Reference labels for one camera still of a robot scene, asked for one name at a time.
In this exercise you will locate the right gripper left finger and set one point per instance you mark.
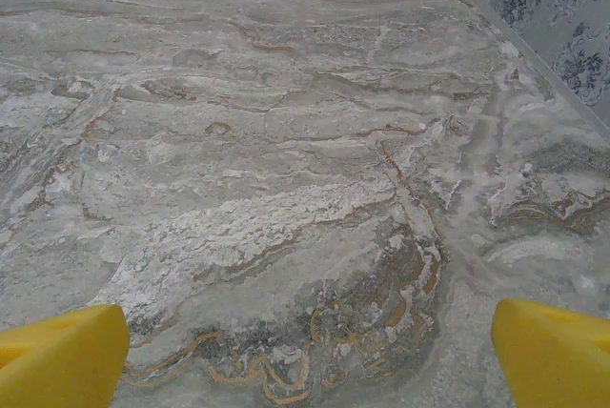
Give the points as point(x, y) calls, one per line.
point(62, 360)

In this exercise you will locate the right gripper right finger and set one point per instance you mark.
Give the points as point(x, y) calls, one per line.
point(557, 360)

